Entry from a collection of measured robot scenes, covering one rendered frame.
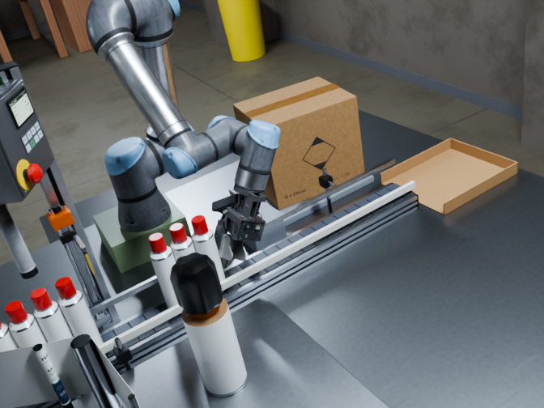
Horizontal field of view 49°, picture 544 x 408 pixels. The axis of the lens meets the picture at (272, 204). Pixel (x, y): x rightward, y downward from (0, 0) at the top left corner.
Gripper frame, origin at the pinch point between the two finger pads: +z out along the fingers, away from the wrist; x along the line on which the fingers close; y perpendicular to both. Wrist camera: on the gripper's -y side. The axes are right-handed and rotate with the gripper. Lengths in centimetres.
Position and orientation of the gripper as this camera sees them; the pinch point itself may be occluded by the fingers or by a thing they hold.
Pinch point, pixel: (223, 261)
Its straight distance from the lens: 148.2
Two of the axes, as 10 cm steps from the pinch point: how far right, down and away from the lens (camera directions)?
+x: 8.1, 0.7, 5.9
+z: -2.6, 9.3, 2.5
